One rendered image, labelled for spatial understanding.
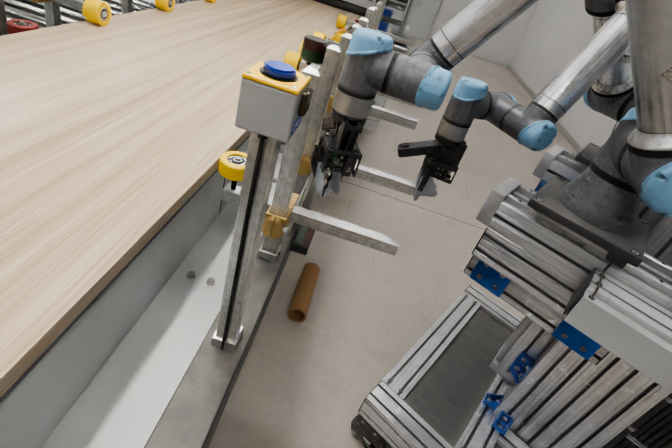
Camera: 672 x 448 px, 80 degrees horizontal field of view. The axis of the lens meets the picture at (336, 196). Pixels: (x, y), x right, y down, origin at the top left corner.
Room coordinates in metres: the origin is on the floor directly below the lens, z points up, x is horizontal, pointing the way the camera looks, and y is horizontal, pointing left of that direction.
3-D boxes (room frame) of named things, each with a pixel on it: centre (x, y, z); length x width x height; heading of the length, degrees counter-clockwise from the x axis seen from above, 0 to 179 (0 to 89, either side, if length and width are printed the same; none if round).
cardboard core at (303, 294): (1.31, 0.00, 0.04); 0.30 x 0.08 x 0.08; 0
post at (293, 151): (0.74, 0.11, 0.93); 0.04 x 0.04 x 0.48; 0
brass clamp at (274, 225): (0.76, 0.11, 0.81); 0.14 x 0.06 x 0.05; 0
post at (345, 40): (1.24, 0.11, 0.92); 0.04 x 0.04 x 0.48; 0
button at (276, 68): (0.48, 0.11, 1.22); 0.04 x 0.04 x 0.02
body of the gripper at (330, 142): (0.75, 0.02, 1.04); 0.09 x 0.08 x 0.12; 20
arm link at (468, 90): (1.03, -0.24, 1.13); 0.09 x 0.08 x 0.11; 123
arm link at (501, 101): (1.07, -0.33, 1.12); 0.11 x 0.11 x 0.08; 33
